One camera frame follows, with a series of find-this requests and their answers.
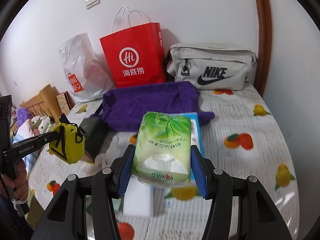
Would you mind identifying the dark green book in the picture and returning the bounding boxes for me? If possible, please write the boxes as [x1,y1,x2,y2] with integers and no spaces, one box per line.
[80,116,109,160]

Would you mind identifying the green tissue pack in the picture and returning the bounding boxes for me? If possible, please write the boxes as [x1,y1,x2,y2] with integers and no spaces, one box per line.
[131,112,192,187]

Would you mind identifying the left hand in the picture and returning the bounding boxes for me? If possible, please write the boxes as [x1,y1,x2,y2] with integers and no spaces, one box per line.
[1,160,29,201]

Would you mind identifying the plush toys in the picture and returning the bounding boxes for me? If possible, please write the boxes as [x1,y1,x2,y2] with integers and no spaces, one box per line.
[13,107,56,143]

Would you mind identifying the blue tissue box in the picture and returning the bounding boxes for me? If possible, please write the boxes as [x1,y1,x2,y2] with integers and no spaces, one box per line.
[172,112,205,181]

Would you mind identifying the fruit print table cover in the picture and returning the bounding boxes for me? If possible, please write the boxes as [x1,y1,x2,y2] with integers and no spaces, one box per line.
[29,83,299,239]

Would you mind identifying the brown patterned notebook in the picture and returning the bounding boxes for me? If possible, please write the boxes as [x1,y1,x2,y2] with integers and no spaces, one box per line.
[56,91,75,115]

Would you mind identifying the purple towel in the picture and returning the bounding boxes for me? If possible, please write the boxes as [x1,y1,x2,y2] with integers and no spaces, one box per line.
[91,81,215,132]

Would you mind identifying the white Miniso plastic bag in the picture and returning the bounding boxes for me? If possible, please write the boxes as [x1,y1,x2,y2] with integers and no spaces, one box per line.
[59,33,114,103]

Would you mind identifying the grey Nike bag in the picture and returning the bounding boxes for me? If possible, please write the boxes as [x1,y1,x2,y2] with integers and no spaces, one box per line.
[167,43,257,90]

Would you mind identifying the red paper bag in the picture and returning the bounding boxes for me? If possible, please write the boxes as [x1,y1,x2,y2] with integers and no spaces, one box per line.
[100,22,167,88]

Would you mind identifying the wooden door frame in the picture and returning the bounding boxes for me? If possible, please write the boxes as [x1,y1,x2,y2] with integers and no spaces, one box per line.
[254,0,272,96]

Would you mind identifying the wall light switch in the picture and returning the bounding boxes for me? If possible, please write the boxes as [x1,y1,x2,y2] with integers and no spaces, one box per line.
[84,0,100,10]

